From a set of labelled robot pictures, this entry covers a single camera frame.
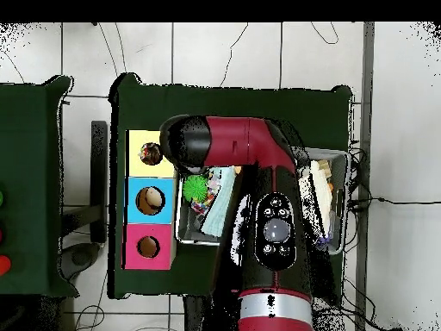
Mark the multicolour spotted cloth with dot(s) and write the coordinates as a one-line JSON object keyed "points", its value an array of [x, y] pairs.
{"points": [[150, 153]]}

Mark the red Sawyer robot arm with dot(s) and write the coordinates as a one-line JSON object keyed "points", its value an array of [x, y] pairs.
{"points": [[241, 141]]}

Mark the clear mesh bin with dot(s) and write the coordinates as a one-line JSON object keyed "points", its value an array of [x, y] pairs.
{"points": [[187, 231]]}

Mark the wooden box with three holes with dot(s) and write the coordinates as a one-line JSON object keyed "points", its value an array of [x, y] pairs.
{"points": [[151, 170]]}

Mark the light blue cloth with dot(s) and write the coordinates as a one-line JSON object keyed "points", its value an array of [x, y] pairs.
{"points": [[220, 203]]}

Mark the green spiky ball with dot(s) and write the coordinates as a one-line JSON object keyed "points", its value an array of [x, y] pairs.
{"points": [[195, 188]]}

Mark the dark green table cloth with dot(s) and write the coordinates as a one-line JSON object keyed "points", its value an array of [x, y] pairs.
{"points": [[241, 100], [27, 172]]}

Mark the cream white cloth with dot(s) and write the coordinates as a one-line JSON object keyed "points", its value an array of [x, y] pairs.
{"points": [[322, 193]]}

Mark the black flat stand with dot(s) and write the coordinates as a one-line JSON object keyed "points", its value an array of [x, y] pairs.
{"points": [[99, 148]]}

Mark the grey round base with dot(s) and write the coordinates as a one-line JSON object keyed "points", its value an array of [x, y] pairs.
{"points": [[79, 258]]}

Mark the red round object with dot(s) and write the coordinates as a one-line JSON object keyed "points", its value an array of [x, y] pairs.
{"points": [[4, 265]]}

